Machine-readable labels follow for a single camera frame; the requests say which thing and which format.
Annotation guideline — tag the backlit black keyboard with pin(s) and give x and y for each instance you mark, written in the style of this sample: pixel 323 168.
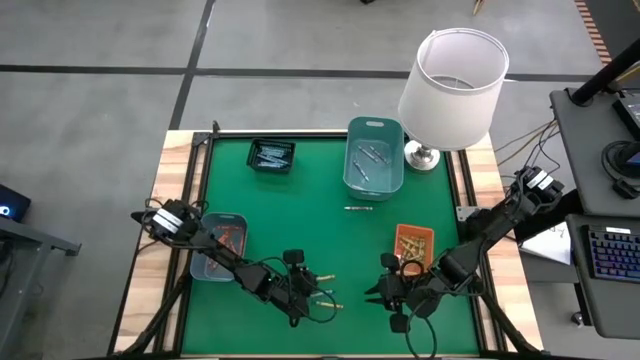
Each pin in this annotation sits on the backlit black keyboard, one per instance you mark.
pixel 615 255

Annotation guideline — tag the black device blue light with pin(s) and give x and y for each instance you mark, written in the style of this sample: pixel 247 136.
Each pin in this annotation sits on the black device blue light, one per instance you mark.
pixel 15 200

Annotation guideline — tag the black laptop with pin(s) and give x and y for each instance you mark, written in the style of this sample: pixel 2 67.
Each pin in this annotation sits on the black laptop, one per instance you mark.
pixel 630 112

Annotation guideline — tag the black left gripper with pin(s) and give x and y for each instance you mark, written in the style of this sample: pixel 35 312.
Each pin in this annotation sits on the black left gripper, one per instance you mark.
pixel 292 292

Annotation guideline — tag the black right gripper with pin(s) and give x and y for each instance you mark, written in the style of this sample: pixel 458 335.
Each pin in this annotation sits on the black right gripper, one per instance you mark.
pixel 400 295

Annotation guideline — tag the black support beam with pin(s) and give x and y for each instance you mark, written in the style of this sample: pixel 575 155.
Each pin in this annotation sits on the black support beam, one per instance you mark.
pixel 565 210

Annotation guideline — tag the black slanted pole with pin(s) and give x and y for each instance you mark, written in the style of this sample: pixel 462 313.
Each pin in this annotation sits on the black slanted pole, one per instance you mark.
pixel 605 75

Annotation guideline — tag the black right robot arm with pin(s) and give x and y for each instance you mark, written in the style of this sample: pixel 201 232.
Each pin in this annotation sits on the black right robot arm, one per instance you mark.
pixel 495 220

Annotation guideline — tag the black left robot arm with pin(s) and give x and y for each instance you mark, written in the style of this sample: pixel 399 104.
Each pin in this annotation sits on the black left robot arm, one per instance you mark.
pixel 220 252

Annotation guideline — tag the silver mounting bracket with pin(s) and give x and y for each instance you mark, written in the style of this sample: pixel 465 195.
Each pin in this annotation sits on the silver mounting bracket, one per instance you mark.
pixel 465 212

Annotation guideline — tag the tall teal plastic bin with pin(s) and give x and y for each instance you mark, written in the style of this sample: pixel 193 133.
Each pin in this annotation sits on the tall teal plastic bin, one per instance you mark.
pixel 380 192

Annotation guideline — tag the black headset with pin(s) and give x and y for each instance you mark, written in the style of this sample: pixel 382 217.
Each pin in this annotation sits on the black headset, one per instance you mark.
pixel 625 190

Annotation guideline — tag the grey desk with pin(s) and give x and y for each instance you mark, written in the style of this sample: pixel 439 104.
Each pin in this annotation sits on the grey desk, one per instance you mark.
pixel 580 300
pixel 580 150
pixel 20 300

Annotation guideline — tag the white paper sheet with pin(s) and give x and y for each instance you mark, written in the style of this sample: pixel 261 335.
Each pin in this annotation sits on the white paper sheet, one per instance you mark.
pixel 550 245

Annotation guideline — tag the white shade silver table lamp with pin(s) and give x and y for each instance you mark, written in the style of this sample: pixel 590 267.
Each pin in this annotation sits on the white shade silver table lamp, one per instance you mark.
pixel 450 115

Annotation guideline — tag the hazard striped floor mat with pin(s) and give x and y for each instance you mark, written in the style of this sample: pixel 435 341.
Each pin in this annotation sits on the hazard striped floor mat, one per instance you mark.
pixel 592 30

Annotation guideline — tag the orange mesh basket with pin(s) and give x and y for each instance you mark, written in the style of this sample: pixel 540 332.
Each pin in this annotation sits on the orange mesh basket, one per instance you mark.
pixel 400 231

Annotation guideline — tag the low grey-blue plastic bin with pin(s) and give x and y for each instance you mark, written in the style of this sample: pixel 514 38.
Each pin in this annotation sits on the low grey-blue plastic bin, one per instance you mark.
pixel 197 267

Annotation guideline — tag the black mesh basket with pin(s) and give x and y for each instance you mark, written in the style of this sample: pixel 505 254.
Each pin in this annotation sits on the black mesh basket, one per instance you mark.
pixel 250 150

